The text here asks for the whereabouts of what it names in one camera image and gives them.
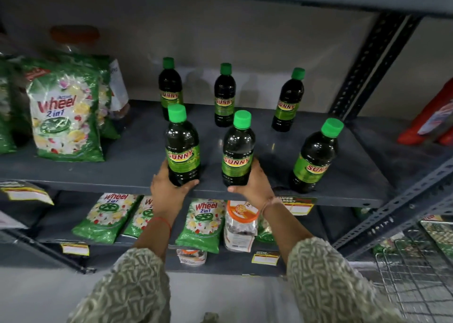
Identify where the person's left hand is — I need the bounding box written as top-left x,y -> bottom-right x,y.
150,160 -> 200,216

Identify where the person's right hand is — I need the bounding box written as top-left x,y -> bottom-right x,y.
227,157 -> 275,211

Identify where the dark green-capped cleaner bottle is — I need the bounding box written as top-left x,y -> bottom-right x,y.
222,110 -> 256,187
165,104 -> 201,187

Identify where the person's right forearm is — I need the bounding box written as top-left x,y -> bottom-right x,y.
261,203 -> 404,323

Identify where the person's left forearm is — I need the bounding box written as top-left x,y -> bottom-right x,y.
67,211 -> 177,323

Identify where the small clear jar orange lid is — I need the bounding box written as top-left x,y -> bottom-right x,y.
176,249 -> 207,267
224,201 -> 260,253

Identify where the green floral detergent packet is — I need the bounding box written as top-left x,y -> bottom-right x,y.
0,58 -> 17,154
72,193 -> 139,245
122,195 -> 155,238
22,58 -> 105,163
256,216 -> 276,244
175,199 -> 226,254
90,56 -> 121,140

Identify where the red thread wristband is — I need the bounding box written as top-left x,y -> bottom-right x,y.
151,215 -> 172,236

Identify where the grey metal shelf rack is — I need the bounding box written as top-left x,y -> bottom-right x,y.
0,0 -> 453,277

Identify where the yellow white price tag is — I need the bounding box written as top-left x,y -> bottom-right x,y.
61,243 -> 90,256
252,251 -> 280,266
0,181 -> 54,206
277,196 -> 318,216

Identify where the group of dark liquid bottles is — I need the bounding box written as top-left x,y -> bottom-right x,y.
158,57 -> 344,194

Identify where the large clear jar orange lid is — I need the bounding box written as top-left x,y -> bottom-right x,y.
50,25 -> 131,122

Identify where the red plastic bottle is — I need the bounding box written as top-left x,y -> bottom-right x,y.
397,79 -> 453,146

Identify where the green patterned packet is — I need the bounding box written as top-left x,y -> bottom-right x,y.
420,222 -> 453,260

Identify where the thin thread bracelet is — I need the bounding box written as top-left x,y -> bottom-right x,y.
260,196 -> 284,218

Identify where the metal wire basket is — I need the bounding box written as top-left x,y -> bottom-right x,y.
373,220 -> 453,323

